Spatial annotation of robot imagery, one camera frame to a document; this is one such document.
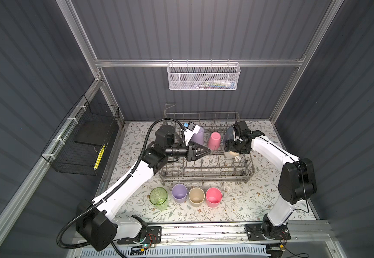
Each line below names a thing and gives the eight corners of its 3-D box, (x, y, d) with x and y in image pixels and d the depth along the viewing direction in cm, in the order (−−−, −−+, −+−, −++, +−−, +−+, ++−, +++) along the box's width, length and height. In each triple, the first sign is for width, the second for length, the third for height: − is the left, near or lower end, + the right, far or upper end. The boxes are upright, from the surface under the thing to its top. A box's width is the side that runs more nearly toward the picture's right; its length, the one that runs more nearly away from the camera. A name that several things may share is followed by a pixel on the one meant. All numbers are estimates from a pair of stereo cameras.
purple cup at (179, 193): (172, 205, 83) (171, 198, 76) (173, 191, 88) (172, 184, 80) (187, 205, 83) (186, 198, 76) (187, 191, 88) (186, 184, 80)
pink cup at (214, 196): (206, 207, 83) (207, 200, 75) (205, 194, 87) (206, 187, 79) (220, 207, 83) (224, 200, 75) (219, 194, 87) (222, 187, 79)
